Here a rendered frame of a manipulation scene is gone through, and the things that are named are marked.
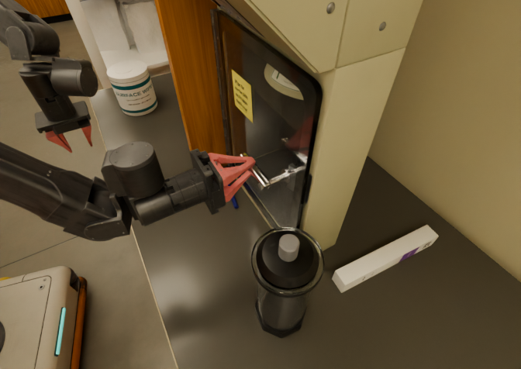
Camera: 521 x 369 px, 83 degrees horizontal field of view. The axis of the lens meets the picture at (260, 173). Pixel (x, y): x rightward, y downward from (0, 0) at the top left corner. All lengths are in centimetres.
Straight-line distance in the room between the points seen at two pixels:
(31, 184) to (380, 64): 45
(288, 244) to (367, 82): 23
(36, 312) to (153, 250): 95
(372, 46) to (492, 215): 58
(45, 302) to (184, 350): 107
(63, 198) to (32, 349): 117
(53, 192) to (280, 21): 34
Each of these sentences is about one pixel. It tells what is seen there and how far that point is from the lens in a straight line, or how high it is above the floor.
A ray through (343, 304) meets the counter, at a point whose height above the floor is 94.
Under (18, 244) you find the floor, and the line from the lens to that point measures 231.
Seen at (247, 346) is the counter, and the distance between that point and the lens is 64.
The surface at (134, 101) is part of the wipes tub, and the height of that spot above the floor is 100.
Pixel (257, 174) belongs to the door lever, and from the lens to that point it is 49.
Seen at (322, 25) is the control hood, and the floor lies 146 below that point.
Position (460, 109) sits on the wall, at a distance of 79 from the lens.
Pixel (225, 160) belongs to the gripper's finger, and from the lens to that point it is 50.
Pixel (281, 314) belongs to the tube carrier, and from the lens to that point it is 53.
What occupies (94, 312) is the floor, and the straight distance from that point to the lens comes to 185.
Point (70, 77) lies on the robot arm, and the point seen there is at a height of 129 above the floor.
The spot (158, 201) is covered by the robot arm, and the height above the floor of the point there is 122.
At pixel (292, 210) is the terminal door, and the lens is 54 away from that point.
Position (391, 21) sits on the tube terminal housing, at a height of 145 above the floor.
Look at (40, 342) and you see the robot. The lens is 158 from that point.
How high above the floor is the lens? 157
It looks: 47 degrees down
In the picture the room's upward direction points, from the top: straight up
